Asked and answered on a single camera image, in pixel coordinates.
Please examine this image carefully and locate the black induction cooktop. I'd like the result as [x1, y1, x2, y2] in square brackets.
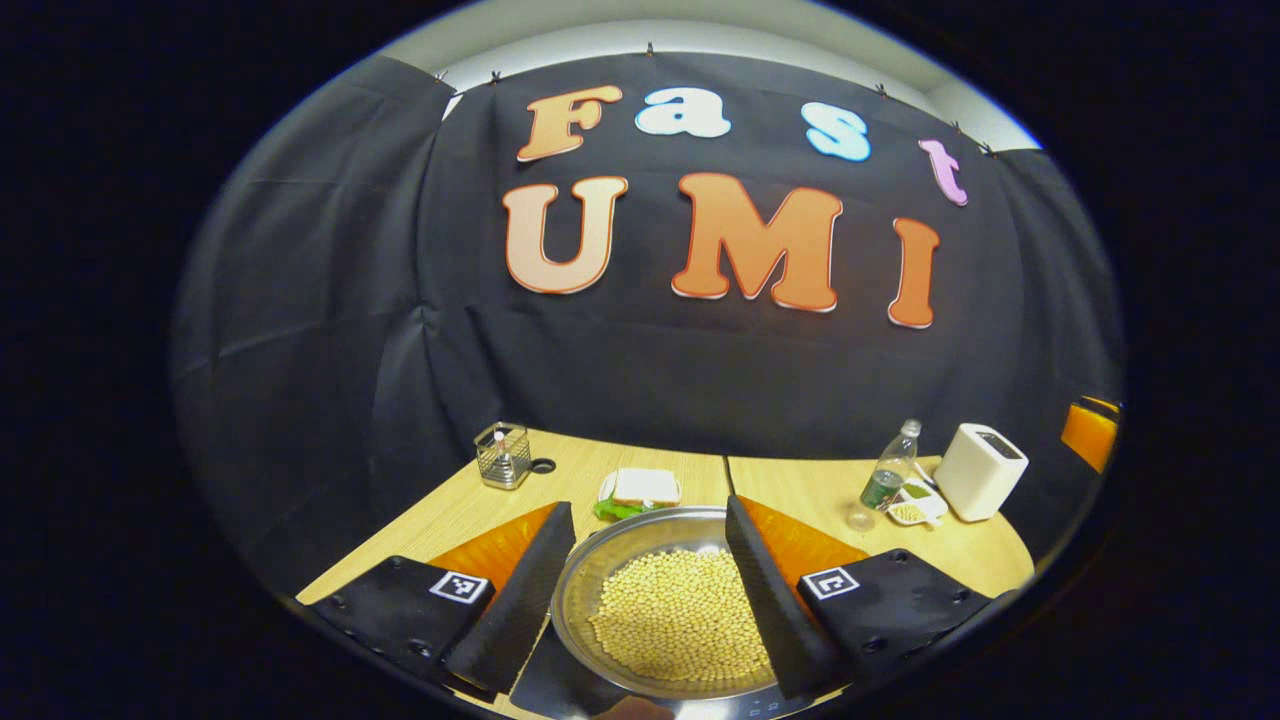
[510, 620, 851, 720]

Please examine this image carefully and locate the white toaster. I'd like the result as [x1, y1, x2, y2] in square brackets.
[933, 423, 1029, 523]

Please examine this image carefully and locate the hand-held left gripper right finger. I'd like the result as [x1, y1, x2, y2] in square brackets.
[725, 495, 998, 701]

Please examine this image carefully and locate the white divided seasoning tray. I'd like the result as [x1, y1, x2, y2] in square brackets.
[886, 478, 949, 527]

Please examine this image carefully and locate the clear plastic bottle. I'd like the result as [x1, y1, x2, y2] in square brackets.
[848, 420, 923, 531]

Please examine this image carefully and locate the heap of yellow soybeans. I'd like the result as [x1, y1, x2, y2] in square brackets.
[588, 548, 776, 684]

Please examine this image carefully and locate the sandwich with lettuce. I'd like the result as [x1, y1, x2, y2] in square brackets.
[595, 468, 683, 521]

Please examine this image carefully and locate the wire mesh basket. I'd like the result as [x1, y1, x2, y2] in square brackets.
[474, 422, 533, 491]

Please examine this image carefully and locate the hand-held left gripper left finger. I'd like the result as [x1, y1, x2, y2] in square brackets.
[303, 500, 578, 698]

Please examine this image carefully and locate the steel pot with black handle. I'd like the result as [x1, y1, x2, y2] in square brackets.
[550, 505, 801, 701]

